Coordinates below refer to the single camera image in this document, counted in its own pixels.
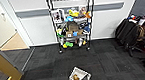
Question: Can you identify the yellow-green toy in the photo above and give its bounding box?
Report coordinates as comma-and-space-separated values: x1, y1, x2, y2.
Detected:
62, 41, 73, 49

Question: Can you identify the light blue cup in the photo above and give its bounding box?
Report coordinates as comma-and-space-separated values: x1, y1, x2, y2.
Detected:
72, 31, 79, 38

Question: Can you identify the small cardboard box white label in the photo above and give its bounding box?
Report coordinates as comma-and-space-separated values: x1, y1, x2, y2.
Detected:
65, 30, 74, 38

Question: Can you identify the black and white bottle pack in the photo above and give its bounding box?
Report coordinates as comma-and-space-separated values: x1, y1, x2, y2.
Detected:
76, 37, 85, 48

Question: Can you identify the black and white toy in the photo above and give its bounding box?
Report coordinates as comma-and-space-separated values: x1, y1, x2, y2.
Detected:
59, 38, 66, 46

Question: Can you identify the small orange bottle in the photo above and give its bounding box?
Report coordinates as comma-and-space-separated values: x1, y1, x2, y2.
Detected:
82, 40, 88, 46

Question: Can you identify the large brown cardboard box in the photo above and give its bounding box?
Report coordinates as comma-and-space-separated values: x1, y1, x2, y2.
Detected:
66, 21, 80, 32

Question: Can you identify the green and yellow toy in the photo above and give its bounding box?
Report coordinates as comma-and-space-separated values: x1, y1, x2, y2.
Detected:
56, 28, 64, 39

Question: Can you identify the dark blue cap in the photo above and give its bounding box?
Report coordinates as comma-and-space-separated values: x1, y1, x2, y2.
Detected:
81, 25, 91, 35

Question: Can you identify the flat box with photo print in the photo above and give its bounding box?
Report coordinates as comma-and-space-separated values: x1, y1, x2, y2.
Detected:
74, 17, 88, 25

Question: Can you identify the blue plush toy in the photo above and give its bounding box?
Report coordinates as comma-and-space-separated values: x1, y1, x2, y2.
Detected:
65, 15, 75, 22

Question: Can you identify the yellow plush toy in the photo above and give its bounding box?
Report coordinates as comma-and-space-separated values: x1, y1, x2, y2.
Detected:
68, 7, 81, 18

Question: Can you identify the plain white flat box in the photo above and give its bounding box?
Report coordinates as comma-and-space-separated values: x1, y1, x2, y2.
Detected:
58, 7, 67, 22

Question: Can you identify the black draped garment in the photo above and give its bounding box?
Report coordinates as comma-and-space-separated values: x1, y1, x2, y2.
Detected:
113, 17, 141, 48

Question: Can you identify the yellow wooden door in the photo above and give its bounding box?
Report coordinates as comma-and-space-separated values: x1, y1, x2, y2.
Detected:
0, 35, 24, 80

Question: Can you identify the white door frame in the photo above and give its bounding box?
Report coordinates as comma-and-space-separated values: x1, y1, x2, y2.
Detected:
0, 0, 35, 52

